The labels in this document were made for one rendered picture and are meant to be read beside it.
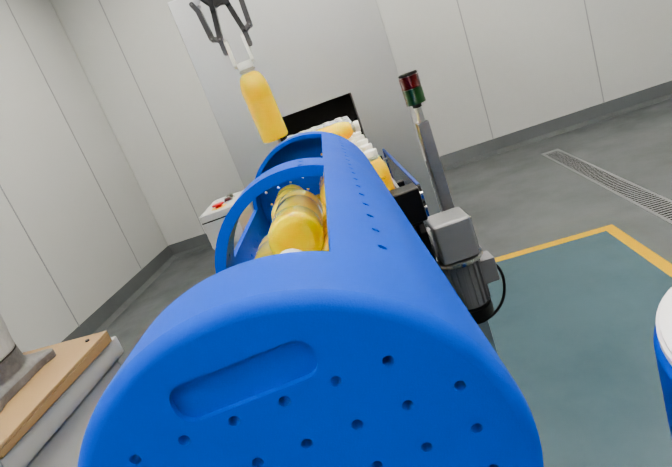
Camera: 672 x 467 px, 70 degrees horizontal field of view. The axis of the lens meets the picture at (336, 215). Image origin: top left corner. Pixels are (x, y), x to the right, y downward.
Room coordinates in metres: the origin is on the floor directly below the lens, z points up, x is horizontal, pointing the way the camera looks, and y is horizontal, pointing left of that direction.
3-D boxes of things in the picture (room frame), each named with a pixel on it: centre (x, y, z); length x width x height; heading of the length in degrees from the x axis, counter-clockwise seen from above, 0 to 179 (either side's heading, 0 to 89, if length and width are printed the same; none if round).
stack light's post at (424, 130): (1.52, -0.36, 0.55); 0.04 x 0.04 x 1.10; 87
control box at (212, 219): (1.38, 0.30, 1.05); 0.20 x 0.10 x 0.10; 177
